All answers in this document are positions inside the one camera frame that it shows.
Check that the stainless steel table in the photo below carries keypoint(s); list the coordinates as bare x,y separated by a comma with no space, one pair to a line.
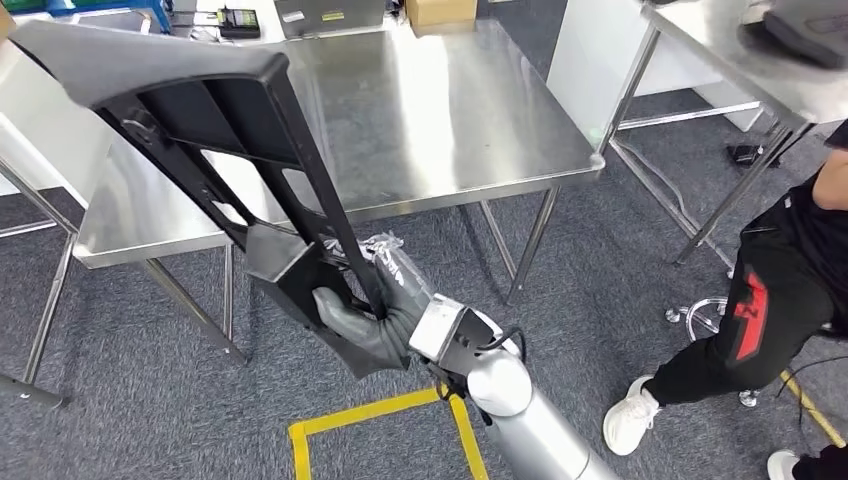
715,46

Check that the person's right forearm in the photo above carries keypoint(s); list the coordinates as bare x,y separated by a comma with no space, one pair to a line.
835,182

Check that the stainless steel workbench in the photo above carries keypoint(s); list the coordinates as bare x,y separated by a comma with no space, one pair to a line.
430,99

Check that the white desk panel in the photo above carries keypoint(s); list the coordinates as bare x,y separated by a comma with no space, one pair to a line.
596,53

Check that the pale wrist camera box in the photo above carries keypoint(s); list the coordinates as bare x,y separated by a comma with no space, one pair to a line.
434,328

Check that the black remote controller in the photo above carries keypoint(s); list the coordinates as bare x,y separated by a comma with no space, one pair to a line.
238,23

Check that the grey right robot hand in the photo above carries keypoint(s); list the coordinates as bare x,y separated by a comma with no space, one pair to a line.
391,338

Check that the black bag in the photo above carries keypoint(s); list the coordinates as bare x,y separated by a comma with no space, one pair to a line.
808,33

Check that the cardboard box with yellow label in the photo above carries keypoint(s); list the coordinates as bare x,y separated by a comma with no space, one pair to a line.
440,13

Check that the chrome stool with casters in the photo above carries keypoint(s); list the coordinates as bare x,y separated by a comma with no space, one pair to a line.
748,397

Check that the yellow floor tape square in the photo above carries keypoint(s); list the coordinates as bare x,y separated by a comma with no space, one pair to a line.
811,411
371,409

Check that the grey laptop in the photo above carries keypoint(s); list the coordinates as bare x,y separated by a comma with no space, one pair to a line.
331,16

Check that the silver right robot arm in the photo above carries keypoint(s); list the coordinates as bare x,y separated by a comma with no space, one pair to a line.
536,437

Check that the black power adapter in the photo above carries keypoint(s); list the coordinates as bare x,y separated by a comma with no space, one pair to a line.
748,154

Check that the blue bin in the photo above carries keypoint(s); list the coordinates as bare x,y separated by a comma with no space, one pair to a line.
60,8

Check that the white desk with electronics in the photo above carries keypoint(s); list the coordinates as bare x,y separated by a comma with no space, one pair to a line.
199,36

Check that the black plastic frame part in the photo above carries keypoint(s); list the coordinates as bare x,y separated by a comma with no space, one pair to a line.
132,60

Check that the person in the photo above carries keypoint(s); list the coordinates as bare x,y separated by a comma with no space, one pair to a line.
782,311

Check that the plain cardboard box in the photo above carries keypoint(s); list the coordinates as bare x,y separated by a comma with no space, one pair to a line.
5,23

